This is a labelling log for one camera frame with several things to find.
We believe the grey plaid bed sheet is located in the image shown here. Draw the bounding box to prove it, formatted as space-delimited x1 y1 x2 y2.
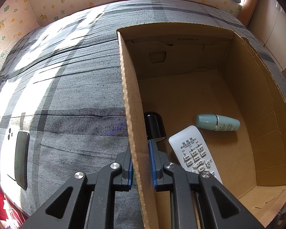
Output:
0 0 286 228

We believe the black smartphone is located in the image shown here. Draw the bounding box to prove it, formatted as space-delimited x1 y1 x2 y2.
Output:
14 131 30 190

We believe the red blanket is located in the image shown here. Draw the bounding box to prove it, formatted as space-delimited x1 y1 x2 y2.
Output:
0 188 28 228

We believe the white remote control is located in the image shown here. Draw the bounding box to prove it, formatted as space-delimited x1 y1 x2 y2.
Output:
168 126 222 181

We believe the black glossy jar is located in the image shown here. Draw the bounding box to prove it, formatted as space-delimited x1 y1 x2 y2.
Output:
144 112 167 142

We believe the brown cardboard box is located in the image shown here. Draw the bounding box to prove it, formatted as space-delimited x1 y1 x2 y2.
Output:
117 22 286 228

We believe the beige wardrobe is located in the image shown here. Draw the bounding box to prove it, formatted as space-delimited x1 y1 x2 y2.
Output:
249 0 286 79

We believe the teal lotion bottle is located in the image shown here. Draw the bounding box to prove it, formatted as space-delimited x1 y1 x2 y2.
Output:
195 114 240 131

